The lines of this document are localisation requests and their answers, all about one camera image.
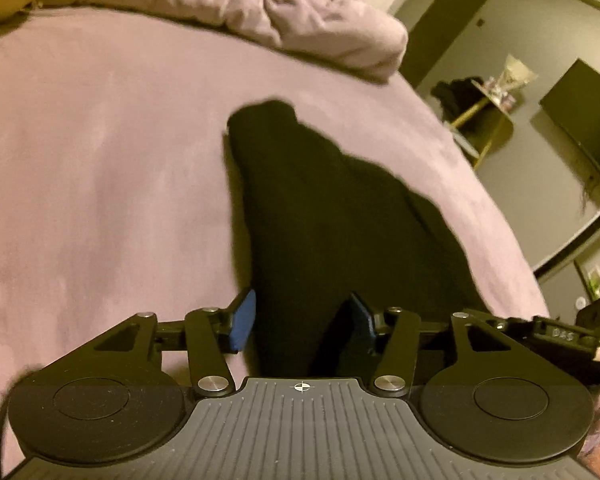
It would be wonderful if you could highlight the black garment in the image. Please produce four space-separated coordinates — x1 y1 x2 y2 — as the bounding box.
227 101 486 378

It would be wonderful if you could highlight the black cloth on table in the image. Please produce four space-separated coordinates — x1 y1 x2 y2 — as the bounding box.
430 76 483 122

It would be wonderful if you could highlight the yellow side table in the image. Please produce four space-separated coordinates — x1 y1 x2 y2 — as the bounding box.
445 79 516 170

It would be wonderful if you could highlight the wall mounted television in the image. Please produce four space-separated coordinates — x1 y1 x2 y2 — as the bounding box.
540 58 600 170

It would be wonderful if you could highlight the cream paper bag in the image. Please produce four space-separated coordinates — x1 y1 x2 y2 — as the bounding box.
496 54 538 93

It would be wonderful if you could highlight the purple bed cover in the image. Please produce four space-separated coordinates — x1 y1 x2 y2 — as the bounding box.
0 4 552 461

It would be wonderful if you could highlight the crumpled purple blanket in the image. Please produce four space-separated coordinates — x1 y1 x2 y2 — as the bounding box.
40 0 407 81

